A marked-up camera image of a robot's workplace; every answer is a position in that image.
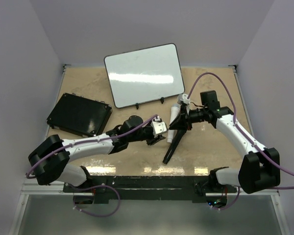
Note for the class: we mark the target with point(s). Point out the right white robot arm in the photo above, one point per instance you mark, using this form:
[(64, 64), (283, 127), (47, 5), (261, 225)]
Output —
[(259, 169)]

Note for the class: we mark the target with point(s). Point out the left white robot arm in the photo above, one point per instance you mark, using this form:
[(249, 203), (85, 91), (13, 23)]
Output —
[(50, 161)]

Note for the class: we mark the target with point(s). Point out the white microphone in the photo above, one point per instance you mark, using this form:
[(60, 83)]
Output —
[(175, 110)]

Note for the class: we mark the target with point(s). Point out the white rectangular whiteboard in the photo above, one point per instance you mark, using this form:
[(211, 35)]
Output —
[(144, 75)]

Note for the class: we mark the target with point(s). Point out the black flat case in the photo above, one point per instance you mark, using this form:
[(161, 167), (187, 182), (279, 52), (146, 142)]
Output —
[(80, 116)]

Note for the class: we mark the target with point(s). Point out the aluminium frame rail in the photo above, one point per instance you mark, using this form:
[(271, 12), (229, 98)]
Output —
[(28, 188)]

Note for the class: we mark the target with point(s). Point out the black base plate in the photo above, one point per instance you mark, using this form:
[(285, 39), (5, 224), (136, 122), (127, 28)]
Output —
[(173, 188)]

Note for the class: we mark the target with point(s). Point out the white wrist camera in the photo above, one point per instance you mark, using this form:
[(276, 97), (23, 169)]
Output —
[(159, 127), (183, 98)]

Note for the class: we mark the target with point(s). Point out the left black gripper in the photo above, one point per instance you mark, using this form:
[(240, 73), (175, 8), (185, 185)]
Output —
[(154, 140)]

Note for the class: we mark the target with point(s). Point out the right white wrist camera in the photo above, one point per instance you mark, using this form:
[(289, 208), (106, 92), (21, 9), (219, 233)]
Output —
[(183, 98)]

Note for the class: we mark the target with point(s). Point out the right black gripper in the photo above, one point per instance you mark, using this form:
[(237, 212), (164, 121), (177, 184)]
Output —
[(181, 122)]

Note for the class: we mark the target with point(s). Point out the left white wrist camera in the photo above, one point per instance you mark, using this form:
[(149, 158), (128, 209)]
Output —
[(159, 127)]

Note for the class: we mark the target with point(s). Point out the black wire easel stand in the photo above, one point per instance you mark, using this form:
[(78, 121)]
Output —
[(161, 100)]

